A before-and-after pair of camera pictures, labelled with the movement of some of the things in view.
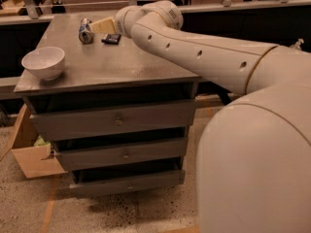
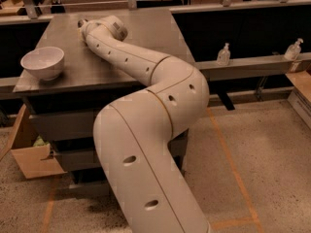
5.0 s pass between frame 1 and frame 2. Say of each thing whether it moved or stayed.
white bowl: stayed
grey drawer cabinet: stayed
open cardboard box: stayed
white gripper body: moved
